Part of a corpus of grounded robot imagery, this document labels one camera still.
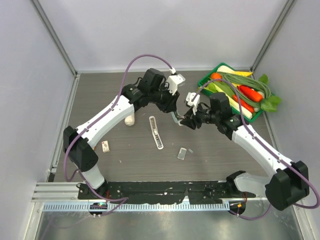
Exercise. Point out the white radish toy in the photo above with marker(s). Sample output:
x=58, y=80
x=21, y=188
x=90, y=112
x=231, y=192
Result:
x=225, y=69

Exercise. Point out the green long beans bundle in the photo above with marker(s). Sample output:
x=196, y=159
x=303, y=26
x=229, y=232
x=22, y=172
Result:
x=249, y=82

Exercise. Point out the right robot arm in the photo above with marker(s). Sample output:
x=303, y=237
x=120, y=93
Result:
x=285, y=180

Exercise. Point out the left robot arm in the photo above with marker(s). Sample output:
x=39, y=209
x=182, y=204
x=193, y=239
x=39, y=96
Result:
x=79, y=142

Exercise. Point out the green lettuce leaf toy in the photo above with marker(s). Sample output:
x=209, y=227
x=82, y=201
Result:
x=270, y=101

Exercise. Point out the staples box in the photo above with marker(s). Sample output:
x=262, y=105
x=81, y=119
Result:
x=105, y=146

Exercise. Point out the orange carrot toy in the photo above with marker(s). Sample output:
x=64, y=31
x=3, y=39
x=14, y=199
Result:
x=250, y=93

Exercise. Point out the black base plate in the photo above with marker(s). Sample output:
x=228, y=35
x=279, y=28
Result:
x=172, y=192

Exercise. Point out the red chili pepper toy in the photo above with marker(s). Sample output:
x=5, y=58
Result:
x=244, y=104

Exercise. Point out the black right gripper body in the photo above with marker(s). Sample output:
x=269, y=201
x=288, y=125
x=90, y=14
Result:
x=200, y=116

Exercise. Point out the yellow corn toy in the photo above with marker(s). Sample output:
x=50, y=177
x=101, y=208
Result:
x=242, y=73

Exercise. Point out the green bok choy toy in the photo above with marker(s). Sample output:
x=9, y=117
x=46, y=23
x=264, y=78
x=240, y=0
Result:
x=130, y=120

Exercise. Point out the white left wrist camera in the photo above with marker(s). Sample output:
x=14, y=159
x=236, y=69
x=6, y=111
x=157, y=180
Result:
x=174, y=81

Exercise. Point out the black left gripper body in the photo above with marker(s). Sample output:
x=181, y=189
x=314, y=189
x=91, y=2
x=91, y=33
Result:
x=165, y=105

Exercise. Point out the staples tray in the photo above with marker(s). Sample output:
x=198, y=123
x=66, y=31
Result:
x=182, y=153

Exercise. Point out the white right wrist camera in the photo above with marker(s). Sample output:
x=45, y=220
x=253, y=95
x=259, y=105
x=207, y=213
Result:
x=192, y=99

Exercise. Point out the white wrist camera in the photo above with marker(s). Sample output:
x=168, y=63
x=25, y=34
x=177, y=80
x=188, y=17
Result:
x=192, y=99
x=174, y=81

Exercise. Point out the perforated cable duct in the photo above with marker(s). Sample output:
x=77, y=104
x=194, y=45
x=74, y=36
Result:
x=91, y=206

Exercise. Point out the white stapler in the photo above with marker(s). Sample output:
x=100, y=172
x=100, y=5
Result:
x=155, y=133

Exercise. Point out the orange pumpkin toy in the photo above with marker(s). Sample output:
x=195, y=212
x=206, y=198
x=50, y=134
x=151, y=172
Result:
x=216, y=76

